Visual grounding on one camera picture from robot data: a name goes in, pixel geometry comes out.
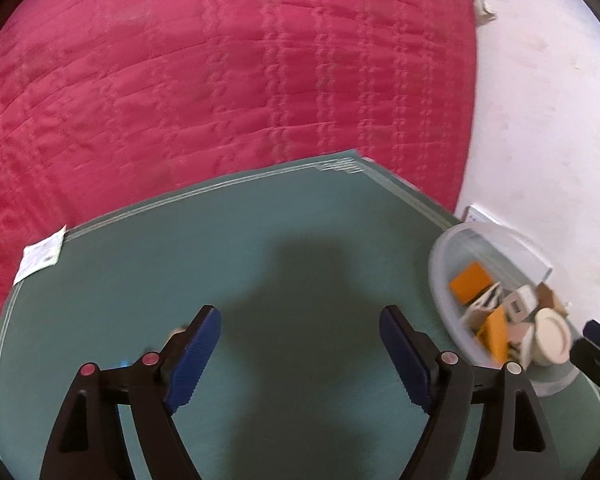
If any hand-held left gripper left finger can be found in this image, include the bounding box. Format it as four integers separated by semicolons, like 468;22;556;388
39;305;222;480

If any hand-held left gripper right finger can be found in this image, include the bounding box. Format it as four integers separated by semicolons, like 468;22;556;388
379;304;563;480

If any brown wooden block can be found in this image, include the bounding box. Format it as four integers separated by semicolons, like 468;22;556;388
536;282;570;318

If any white striped triangular block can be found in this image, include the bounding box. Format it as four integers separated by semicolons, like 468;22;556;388
461;282;505;328

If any orange striped triangular block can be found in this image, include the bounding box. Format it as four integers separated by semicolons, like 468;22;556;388
474;307;512;367

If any clear plastic container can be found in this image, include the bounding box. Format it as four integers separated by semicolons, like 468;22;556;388
427;221;581;398

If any orange rectangular block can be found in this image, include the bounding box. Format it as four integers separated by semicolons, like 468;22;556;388
448;261;496;307

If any white windowed house block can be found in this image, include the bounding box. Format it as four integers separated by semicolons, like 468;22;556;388
500;285;538;327

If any cream round disc block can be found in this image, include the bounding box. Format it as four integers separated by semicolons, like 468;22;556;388
530;307;574;367

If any white paper sheet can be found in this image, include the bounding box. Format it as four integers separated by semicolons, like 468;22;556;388
466;204;503;226

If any green mat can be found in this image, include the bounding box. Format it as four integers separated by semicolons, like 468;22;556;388
0;149;600;480

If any white paper packet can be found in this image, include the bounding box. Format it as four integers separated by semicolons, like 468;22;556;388
14;226;67;285

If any red quilted blanket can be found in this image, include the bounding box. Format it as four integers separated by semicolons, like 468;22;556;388
0;0;481;318

